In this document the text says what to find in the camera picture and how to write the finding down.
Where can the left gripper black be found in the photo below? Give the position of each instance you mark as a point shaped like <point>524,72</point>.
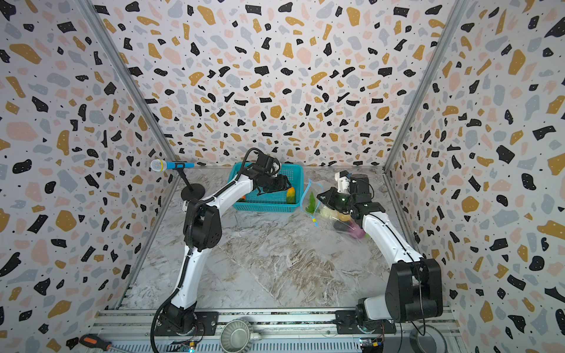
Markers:
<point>282,181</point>

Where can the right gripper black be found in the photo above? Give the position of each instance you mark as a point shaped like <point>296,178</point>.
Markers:
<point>331,198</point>

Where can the clear zip top bag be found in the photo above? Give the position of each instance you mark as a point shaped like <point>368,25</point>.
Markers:
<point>322,224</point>

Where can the purple toy onion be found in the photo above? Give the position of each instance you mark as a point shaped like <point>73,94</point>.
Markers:
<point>356,232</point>

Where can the teal plastic basket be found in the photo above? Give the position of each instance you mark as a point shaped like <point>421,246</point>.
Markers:
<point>276,202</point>

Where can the yellow green toy mango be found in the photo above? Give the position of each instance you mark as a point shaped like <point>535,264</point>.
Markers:
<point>291,196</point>

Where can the green toy leaf vegetable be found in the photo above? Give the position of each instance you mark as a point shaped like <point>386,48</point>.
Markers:
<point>312,204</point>

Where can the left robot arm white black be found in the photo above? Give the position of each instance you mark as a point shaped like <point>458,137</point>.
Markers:
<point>202,231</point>

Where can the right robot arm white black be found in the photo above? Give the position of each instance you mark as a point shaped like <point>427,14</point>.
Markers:
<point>413,290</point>

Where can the grey tape roll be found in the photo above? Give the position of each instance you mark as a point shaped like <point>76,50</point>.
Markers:
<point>427,340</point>

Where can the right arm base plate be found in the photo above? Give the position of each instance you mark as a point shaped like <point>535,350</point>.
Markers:
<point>354,322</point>

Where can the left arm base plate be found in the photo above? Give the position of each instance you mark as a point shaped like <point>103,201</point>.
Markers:
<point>187,324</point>

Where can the aluminium rail frame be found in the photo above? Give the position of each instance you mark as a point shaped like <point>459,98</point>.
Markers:
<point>283,330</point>

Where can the orange handled screwdriver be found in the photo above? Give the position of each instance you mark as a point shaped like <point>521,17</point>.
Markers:
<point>95,342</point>

